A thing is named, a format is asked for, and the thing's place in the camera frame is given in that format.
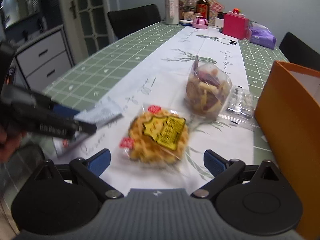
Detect person's left hand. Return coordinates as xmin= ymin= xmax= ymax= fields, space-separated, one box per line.
xmin=0 ymin=127 xmax=27 ymax=163

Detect orange cardboard box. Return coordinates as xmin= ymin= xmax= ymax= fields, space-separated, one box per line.
xmin=254 ymin=61 xmax=320 ymax=239

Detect green grid tablecloth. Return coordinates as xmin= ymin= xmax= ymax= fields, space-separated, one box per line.
xmin=0 ymin=21 xmax=291 ymax=198

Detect black chair left side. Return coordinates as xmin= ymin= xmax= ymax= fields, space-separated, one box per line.
xmin=107 ymin=4 xmax=161 ymax=39

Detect glass panel door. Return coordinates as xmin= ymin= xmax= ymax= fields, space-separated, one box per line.
xmin=59 ymin=0 xmax=115 ymax=63

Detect red fruit toy on dish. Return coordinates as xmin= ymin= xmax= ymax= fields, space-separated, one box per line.
xmin=232 ymin=8 xmax=241 ymax=14

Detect clear plastic water bottle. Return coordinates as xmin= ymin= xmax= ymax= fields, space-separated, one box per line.
xmin=185 ymin=0 xmax=196 ymax=12

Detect black chair near wall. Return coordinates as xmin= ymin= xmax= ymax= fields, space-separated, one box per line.
xmin=279 ymin=32 xmax=320 ymax=71

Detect white drawer cabinet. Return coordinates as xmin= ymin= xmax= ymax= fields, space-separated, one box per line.
xmin=14 ymin=25 xmax=74 ymax=92

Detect small beige radio box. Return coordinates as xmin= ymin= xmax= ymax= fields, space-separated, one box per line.
xmin=183 ymin=11 xmax=201 ymax=21

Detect pink round container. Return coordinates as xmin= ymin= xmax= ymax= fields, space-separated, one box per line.
xmin=192 ymin=16 xmax=208 ymax=29

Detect small clear nut packet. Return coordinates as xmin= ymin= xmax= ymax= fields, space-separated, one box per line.
xmin=220 ymin=86 xmax=255 ymax=124

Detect white deer table runner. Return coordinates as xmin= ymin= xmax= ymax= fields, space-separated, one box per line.
xmin=55 ymin=27 xmax=254 ymax=194

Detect white long snack packet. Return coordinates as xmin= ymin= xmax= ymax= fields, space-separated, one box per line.
xmin=53 ymin=96 xmax=123 ymax=157

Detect white pink tumbler bottle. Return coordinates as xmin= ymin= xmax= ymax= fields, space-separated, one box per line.
xmin=165 ymin=0 xmax=180 ymax=25

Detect yellow label waffle pack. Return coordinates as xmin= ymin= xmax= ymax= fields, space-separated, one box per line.
xmin=119 ymin=105 xmax=189 ymax=167

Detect patterned cards board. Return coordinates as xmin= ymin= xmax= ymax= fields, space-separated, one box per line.
xmin=194 ymin=0 xmax=225 ymax=24

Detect purple tissue pack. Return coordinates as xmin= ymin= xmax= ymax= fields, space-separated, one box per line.
xmin=246 ymin=21 xmax=277 ymax=49

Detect magenta square box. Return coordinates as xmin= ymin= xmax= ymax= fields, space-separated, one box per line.
xmin=222 ymin=14 xmax=249 ymax=40

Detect small black clip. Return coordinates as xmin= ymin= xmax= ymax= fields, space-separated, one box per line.
xmin=229 ymin=40 xmax=237 ymax=45

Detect clear bag mixed veggie chips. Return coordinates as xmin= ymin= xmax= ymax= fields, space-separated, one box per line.
xmin=185 ymin=56 xmax=232 ymax=120

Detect dark brown liquor bottle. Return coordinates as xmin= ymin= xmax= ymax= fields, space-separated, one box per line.
xmin=196 ymin=0 xmax=210 ymax=20

